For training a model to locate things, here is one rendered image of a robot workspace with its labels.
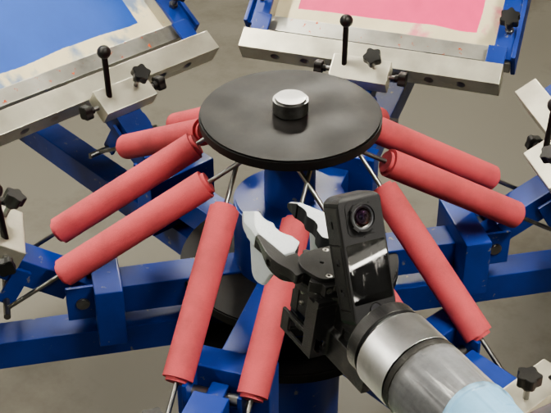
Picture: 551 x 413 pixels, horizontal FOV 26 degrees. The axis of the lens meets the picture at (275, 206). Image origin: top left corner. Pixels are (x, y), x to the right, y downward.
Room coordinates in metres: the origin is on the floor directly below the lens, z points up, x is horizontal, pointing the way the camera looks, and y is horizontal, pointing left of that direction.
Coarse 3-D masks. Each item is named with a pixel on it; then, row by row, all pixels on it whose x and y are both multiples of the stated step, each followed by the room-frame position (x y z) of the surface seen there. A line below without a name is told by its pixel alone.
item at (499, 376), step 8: (472, 352) 1.45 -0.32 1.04; (472, 360) 1.43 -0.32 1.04; (480, 360) 1.43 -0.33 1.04; (488, 360) 1.43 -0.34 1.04; (480, 368) 1.42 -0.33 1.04; (488, 368) 1.42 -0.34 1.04; (496, 368) 1.42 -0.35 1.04; (488, 376) 1.40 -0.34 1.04; (496, 376) 1.40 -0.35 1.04; (504, 376) 1.40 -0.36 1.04; (512, 376) 1.40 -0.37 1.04; (504, 384) 1.38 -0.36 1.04
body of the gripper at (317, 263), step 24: (312, 264) 0.84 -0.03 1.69; (312, 288) 0.82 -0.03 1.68; (288, 312) 0.84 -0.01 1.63; (312, 312) 0.81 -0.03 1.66; (336, 312) 0.82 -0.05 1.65; (384, 312) 0.77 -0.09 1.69; (312, 336) 0.81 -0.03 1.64; (336, 336) 0.81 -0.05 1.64; (360, 336) 0.76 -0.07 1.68; (336, 360) 0.80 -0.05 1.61; (360, 384) 0.77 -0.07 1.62
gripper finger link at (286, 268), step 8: (256, 240) 0.89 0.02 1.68; (264, 240) 0.88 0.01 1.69; (256, 248) 0.89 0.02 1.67; (264, 248) 0.87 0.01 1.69; (272, 248) 0.87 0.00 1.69; (264, 256) 0.86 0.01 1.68; (272, 256) 0.85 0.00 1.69; (280, 256) 0.85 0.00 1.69; (288, 256) 0.86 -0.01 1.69; (296, 256) 0.86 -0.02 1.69; (272, 264) 0.85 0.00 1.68; (280, 264) 0.84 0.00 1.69; (288, 264) 0.84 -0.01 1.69; (296, 264) 0.85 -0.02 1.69; (272, 272) 0.85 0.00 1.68; (280, 272) 0.84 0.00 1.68; (288, 272) 0.84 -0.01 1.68; (296, 272) 0.83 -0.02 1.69; (288, 280) 0.84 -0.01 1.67; (296, 280) 0.83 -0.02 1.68; (304, 280) 0.83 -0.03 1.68
